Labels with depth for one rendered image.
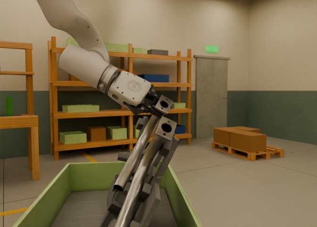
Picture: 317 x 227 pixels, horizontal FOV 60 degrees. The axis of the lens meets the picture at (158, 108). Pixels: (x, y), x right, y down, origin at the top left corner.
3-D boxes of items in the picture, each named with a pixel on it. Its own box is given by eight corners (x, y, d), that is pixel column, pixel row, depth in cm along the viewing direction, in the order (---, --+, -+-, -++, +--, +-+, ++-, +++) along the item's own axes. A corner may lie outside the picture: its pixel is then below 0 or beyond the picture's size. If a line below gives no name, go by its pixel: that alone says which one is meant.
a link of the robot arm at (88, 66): (105, 83, 87) (93, 93, 79) (69, 63, 87) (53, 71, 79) (115, 60, 84) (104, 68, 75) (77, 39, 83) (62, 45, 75)
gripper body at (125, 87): (104, 82, 75) (140, 102, 75) (121, 62, 82) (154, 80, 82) (100, 99, 81) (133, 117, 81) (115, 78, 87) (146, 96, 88)
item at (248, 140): (211, 148, 598) (211, 128, 595) (240, 145, 632) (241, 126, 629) (251, 161, 489) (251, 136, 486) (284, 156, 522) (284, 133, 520)
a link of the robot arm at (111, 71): (99, 77, 75) (109, 82, 75) (114, 59, 81) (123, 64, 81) (94, 95, 81) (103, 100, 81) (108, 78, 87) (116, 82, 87)
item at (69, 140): (191, 144, 637) (192, 47, 623) (54, 161, 490) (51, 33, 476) (179, 140, 684) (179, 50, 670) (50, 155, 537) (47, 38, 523)
